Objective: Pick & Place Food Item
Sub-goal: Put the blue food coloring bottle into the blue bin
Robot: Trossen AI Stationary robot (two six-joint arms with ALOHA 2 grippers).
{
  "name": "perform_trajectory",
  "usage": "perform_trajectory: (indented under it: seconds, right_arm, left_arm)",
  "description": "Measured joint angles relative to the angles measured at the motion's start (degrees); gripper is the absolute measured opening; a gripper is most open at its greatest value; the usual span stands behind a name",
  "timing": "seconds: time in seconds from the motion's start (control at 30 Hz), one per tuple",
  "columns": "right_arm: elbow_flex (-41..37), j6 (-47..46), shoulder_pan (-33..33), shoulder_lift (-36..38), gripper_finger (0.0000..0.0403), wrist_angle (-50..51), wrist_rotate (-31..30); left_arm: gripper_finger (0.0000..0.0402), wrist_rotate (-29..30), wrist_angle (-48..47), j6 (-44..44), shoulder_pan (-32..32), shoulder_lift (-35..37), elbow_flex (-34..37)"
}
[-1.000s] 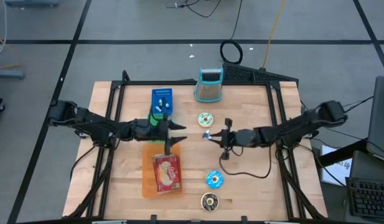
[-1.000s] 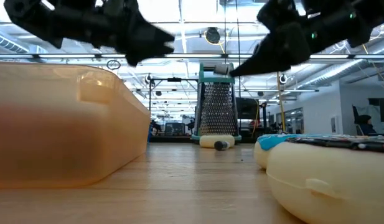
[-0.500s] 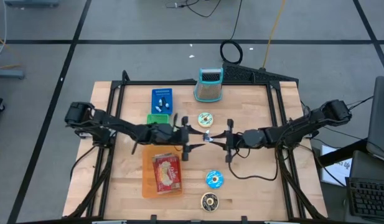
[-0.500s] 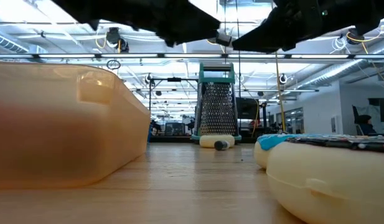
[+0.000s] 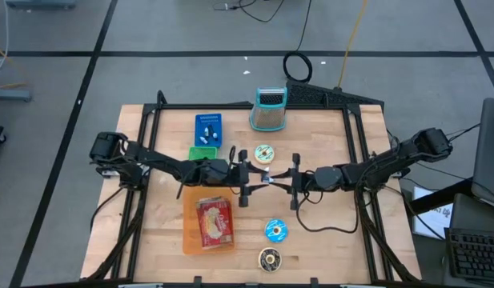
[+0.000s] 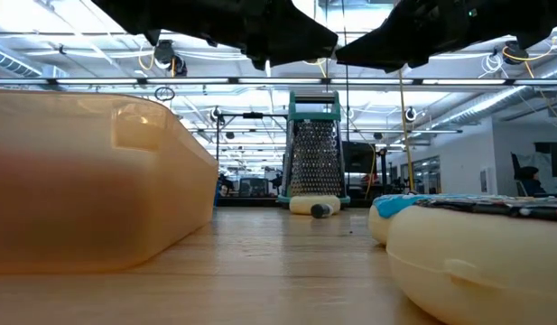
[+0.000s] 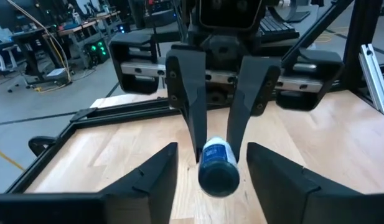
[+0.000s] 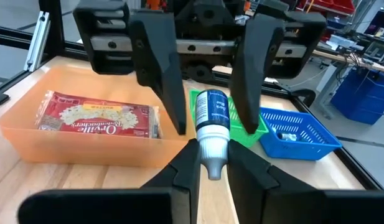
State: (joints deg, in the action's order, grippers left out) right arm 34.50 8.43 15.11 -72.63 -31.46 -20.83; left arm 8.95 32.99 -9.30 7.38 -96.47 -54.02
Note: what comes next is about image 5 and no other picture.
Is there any green plastic tray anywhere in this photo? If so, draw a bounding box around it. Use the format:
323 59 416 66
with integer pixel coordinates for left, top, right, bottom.
188 146 219 162

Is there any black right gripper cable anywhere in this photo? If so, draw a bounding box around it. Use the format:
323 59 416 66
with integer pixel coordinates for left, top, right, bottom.
295 191 360 234

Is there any grey floor platform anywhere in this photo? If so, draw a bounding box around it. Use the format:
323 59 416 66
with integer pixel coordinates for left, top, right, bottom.
0 87 33 102
6 0 77 10

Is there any black keyboard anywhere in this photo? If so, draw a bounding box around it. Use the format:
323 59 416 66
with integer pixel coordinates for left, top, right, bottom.
444 227 494 287

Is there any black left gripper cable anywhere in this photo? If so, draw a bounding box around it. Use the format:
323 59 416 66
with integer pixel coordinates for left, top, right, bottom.
175 145 238 201

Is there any mint frosted toy donut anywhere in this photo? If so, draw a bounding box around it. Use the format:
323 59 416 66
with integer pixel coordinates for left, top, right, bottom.
254 143 276 165

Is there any teal metal box grater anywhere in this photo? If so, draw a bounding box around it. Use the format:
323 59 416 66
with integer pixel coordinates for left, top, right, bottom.
249 86 289 132

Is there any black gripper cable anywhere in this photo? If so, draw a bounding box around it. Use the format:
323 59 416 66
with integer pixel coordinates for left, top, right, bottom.
175 145 238 201
295 191 360 234

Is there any black perforated panel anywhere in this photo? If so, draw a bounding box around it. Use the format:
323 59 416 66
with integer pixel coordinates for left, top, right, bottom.
286 79 386 109

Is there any blue frosted toy donut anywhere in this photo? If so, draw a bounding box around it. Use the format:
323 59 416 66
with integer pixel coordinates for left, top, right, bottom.
263 218 290 244

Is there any orange plastic tray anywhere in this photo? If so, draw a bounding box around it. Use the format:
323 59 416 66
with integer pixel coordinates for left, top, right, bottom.
182 184 237 256

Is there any white cable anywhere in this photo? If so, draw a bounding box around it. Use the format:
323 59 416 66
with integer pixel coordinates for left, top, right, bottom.
0 0 11 81

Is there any coiled black cable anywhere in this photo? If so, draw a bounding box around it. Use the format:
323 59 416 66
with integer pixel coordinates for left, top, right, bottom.
282 51 314 84

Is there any yellow cable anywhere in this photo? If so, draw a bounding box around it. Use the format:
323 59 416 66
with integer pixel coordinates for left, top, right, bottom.
336 0 368 90

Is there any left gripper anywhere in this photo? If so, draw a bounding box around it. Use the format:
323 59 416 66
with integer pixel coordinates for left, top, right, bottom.
212 150 271 208

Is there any chocolate frosted toy donut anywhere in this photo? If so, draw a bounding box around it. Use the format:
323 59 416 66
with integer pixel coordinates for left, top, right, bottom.
257 246 283 274

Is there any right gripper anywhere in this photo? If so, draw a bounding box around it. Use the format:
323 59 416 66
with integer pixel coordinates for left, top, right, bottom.
269 153 319 211

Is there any blue plastic tray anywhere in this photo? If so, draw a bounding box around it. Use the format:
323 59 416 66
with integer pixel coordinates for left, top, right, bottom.
194 113 223 149

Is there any white paper sheet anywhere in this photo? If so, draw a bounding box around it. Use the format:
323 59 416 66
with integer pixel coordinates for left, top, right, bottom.
412 186 454 241

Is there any red snack box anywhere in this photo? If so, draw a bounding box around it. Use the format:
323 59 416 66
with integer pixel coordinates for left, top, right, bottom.
195 195 235 250

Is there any black aluminium table frame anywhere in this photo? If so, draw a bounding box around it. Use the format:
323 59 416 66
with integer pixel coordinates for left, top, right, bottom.
80 90 422 288

